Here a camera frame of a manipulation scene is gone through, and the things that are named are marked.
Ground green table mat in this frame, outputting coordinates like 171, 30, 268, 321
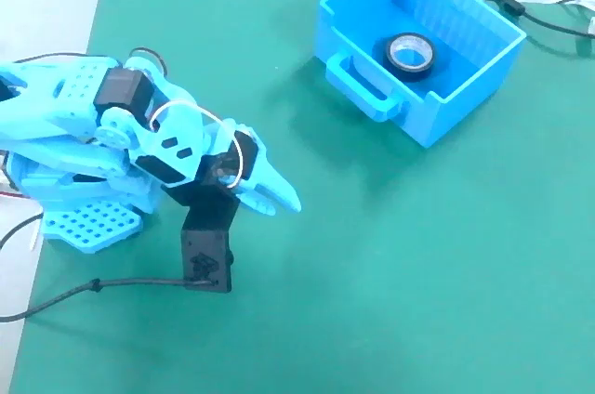
8, 0, 595, 394

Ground black camera cable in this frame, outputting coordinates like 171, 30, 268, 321
0, 215, 219, 323

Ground black electrical tape roll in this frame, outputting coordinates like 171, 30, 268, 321
383, 33, 438, 85

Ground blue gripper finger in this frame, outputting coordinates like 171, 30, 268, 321
244, 147, 303, 216
239, 190, 281, 219

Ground black cable with connector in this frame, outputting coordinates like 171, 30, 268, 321
483, 0, 595, 37

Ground blue plastic box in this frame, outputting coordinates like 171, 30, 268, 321
318, 0, 528, 150

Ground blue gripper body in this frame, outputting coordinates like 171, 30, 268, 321
129, 82, 270, 191

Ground white gripper servo wire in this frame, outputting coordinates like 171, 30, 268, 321
148, 100, 245, 190

